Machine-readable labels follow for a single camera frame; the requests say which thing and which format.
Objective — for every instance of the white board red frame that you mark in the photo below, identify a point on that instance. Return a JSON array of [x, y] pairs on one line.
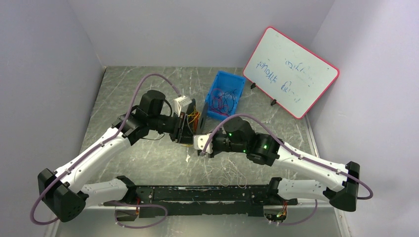
[[291, 75]]

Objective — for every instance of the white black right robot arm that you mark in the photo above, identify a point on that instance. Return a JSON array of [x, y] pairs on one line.
[[333, 182]]

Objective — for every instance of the grey perforated cable spool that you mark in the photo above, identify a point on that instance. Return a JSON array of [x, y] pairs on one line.
[[197, 119]]

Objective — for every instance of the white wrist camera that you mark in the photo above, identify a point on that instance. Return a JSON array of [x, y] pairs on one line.
[[199, 142], [181, 104]]

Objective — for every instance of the blue plastic bin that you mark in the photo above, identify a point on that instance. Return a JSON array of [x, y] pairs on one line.
[[224, 95]]

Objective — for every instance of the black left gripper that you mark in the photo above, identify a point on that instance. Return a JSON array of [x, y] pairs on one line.
[[178, 128]]

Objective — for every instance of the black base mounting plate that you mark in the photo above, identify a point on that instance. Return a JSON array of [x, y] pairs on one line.
[[203, 200]]

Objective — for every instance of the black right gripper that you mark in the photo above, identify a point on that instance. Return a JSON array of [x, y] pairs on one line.
[[218, 143]]

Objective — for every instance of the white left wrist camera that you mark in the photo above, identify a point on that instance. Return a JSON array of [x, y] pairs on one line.
[[181, 104]]

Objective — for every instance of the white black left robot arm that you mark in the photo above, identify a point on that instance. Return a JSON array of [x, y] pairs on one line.
[[65, 191]]

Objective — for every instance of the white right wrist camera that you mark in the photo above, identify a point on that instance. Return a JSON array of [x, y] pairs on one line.
[[199, 142]]

